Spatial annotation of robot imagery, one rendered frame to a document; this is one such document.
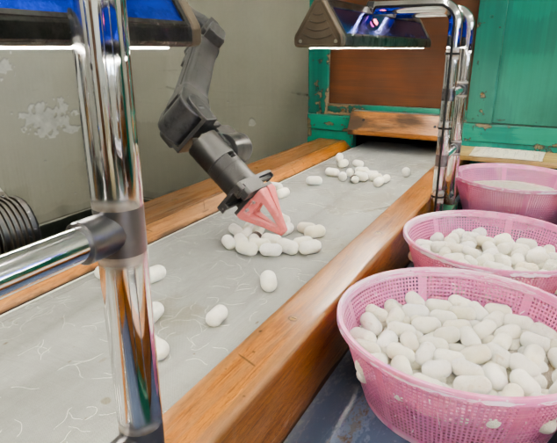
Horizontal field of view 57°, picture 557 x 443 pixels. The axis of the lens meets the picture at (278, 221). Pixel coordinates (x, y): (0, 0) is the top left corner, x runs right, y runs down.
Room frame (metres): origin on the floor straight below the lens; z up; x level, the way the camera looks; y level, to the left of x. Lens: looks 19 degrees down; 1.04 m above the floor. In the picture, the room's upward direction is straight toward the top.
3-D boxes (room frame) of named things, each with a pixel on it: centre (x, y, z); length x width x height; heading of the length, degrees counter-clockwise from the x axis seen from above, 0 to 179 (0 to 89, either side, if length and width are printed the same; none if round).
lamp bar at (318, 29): (1.09, -0.20, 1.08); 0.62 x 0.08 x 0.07; 152
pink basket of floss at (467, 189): (1.12, -0.53, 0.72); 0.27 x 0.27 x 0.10
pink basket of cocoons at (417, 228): (0.73, -0.33, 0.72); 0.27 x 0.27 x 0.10
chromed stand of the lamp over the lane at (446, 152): (1.05, -0.27, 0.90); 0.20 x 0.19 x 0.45; 152
